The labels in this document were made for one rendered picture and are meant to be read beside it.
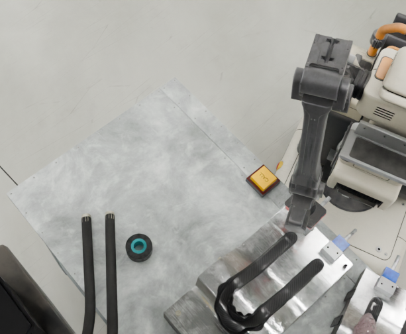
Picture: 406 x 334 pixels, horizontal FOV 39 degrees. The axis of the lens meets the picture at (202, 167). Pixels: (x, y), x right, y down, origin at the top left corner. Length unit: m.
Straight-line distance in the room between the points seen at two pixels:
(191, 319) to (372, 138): 0.73
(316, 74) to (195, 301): 0.80
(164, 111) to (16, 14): 1.61
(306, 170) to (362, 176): 0.61
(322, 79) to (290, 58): 2.04
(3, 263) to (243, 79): 2.62
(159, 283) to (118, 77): 1.56
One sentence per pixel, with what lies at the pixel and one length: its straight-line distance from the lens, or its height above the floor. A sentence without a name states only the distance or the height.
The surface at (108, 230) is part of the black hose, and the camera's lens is 1.77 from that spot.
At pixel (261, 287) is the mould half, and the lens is 1.66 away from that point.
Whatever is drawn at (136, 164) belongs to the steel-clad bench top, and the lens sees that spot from 1.91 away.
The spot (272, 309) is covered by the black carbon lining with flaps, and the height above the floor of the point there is 0.91.
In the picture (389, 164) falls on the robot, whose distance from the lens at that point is 1.74.
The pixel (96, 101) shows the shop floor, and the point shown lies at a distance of 3.01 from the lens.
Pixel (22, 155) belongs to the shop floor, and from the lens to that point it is 2.92.
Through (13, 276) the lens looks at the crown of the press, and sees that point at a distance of 0.53.
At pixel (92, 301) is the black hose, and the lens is 1.68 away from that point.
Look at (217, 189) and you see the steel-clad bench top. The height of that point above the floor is 0.80.
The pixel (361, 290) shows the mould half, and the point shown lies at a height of 0.85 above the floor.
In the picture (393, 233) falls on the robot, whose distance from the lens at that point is 2.52.
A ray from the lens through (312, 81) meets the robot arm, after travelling 1.16.
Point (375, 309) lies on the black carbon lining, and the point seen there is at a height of 0.85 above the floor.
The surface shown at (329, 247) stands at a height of 0.92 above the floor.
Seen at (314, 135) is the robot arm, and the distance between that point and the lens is 1.27.
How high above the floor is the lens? 2.49
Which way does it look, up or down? 63 degrees down
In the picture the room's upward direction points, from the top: 5 degrees clockwise
